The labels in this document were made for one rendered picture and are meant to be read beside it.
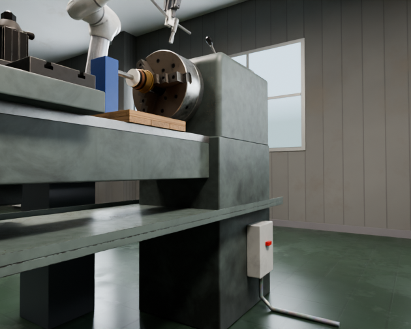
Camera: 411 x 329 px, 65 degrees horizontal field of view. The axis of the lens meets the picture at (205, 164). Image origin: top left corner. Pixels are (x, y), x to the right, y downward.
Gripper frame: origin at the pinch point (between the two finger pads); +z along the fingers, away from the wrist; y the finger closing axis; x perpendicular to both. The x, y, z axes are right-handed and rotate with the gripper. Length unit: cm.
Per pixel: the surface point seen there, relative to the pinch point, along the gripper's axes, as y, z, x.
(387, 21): 9, -126, 287
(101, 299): -42, 144, 12
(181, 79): 16.7, 31.0, -2.5
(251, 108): 16, 30, 49
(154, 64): 0.2, 23.3, -5.2
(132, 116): 29, 53, -31
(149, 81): 9.1, 33.8, -12.6
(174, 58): 11.0, 21.3, -3.2
